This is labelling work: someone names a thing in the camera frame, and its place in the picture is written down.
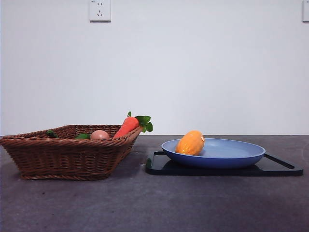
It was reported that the blue round plate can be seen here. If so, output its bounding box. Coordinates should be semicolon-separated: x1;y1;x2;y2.
161;138;267;169

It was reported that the brown wicker basket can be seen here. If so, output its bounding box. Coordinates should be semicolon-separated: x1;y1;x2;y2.
0;124;143;181

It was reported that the orange carrot with green leaves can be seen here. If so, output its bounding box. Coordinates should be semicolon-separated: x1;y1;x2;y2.
112;111;154;139

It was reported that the pinkish brown egg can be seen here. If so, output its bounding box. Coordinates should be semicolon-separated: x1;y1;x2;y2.
90;130;111;140

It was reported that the green cucumber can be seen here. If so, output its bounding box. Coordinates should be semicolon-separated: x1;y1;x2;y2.
45;130;91;140

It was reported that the black rectangular tray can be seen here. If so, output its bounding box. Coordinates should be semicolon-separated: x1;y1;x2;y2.
145;151;304;177

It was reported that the white wall socket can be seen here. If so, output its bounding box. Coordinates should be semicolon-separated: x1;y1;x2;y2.
89;0;112;23

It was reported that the white wall plate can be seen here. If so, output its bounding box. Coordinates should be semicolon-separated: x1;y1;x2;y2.
302;0;309;23

